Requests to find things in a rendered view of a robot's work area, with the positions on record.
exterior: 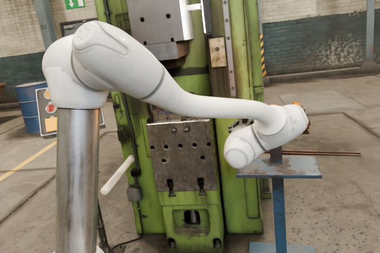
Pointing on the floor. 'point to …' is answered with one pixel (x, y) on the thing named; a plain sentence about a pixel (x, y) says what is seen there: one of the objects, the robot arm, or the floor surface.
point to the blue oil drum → (30, 104)
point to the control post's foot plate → (113, 248)
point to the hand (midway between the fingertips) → (246, 119)
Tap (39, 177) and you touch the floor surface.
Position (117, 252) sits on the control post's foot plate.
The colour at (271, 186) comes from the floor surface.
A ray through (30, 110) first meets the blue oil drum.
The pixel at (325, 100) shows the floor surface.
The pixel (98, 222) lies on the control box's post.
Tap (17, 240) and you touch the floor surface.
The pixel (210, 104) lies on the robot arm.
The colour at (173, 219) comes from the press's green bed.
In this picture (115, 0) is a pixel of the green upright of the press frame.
